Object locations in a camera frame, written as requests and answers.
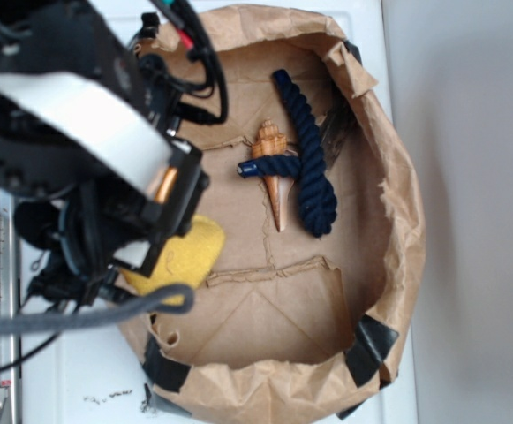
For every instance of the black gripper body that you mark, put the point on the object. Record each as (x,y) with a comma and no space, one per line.
(104,226)

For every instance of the yellow cloth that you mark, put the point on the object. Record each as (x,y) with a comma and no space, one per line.
(183,260)

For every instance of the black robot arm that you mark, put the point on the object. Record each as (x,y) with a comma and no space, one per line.
(88,138)

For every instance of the white plastic bin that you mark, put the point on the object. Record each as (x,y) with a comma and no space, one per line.
(94,377)

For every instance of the orange spiral seashell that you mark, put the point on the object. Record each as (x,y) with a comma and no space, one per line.
(270,141)

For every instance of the brown paper bag tray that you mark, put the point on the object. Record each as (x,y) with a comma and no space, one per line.
(289,328)

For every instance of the aluminium frame rail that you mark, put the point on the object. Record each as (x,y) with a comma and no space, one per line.
(10,384)

